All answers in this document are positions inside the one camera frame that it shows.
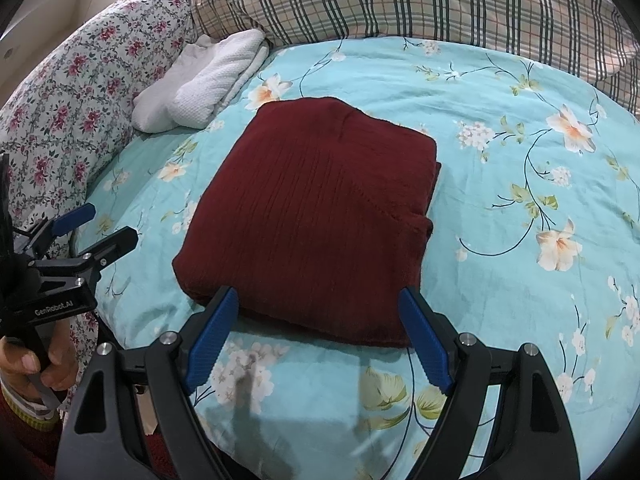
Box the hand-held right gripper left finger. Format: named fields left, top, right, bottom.
left=54, top=286, right=240, bottom=480

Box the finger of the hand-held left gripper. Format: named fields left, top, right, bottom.
left=25, top=203, right=97, bottom=258
left=72, top=226, right=139, bottom=273

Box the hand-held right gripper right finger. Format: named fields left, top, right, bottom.
left=397, top=286, right=582, bottom=480

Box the dark red knit sweater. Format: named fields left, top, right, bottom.
left=171, top=96, right=443, bottom=350

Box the person's left hand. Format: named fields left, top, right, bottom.
left=0, top=317, right=80, bottom=402

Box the white red floral pillow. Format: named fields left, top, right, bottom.
left=0, top=0, right=201, bottom=261

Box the light blue floral bed sheet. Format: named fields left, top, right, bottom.
left=82, top=35, right=640, bottom=480

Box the white folded towel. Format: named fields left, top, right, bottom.
left=132, top=28, right=272, bottom=133

